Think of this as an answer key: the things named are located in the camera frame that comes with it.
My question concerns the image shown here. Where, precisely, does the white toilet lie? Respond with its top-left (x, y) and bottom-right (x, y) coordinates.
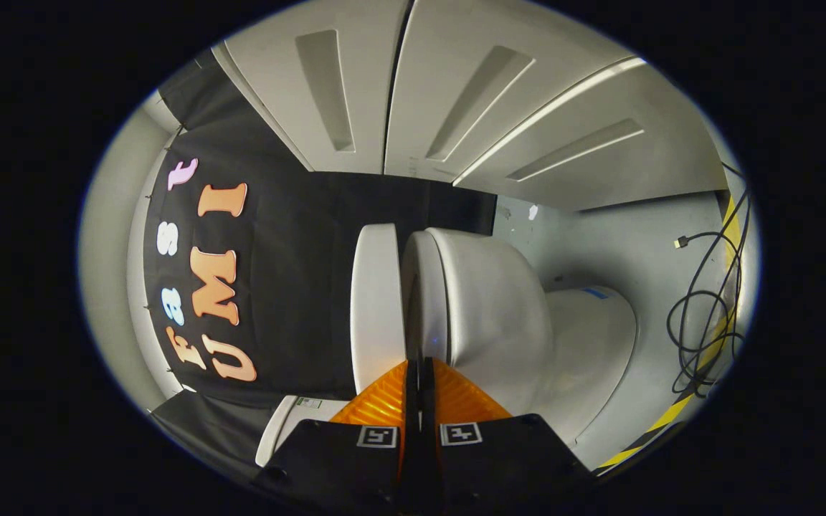
top-left (255, 227), bottom-right (637, 470)

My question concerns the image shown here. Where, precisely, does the yellow black floor tape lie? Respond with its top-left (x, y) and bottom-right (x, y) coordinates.
top-left (594, 193), bottom-right (745, 475)

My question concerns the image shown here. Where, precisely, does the black backdrop cloth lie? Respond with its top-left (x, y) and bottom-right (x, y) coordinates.
top-left (142, 50), bottom-right (498, 488)

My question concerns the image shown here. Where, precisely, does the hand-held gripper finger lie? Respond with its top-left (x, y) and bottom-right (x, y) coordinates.
top-left (252, 358), bottom-right (421, 516)
top-left (422, 357), bottom-right (597, 516)

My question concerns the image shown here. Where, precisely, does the black cable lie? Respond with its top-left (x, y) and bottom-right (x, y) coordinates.
top-left (666, 161), bottom-right (752, 399)

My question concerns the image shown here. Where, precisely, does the white drawer cabinet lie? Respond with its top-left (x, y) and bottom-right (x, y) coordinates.
top-left (211, 0), bottom-right (731, 213)

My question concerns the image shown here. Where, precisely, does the white toilet lid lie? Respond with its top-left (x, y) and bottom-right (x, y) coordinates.
top-left (351, 223), bottom-right (407, 395)

